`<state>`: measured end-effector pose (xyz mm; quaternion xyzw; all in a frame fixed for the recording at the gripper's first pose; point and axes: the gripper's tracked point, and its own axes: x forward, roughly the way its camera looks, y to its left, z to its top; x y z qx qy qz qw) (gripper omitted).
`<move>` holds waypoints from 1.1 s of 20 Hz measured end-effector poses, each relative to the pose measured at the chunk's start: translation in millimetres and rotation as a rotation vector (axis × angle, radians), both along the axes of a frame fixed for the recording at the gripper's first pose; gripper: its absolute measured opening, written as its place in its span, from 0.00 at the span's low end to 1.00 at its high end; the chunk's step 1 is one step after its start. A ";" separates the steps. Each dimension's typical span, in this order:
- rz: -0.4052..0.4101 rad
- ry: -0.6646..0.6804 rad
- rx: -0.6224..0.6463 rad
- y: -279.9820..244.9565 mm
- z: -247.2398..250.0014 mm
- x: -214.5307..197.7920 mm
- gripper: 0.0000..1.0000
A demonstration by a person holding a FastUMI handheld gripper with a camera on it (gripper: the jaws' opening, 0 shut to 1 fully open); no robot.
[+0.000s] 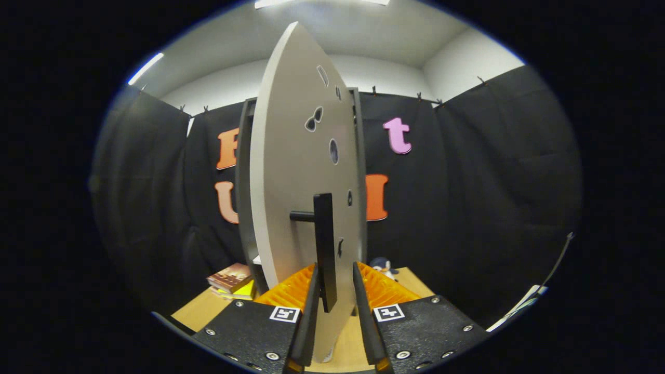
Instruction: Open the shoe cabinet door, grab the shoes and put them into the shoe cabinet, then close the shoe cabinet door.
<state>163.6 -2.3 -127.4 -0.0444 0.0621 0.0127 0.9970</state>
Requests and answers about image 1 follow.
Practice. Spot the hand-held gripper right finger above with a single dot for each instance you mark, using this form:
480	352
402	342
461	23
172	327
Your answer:
366	332

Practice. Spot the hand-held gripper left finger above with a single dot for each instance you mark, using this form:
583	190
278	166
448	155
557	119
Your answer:
306	332

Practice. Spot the grey shoe cabinet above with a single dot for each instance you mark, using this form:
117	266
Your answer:
244	182

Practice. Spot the beige shoe cabinet door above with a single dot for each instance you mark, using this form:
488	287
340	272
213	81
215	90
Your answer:
291	156

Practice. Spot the penguin plush toy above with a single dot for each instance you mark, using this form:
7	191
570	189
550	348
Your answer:
383	266

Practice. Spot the yellow book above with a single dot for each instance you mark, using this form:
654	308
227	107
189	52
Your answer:
243	291

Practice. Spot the brown book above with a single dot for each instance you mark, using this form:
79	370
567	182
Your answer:
231	275

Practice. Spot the white papers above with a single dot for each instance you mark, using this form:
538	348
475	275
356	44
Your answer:
519	306

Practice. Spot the black backdrop cloth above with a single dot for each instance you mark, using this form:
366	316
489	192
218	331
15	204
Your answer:
467	208

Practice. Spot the black metal stand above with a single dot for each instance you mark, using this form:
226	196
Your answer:
563	249

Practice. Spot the narrow ceiling light strip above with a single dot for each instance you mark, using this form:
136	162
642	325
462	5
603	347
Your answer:
146	67

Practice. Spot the rectangular ceiling light panel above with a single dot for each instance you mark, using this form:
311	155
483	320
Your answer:
322	2

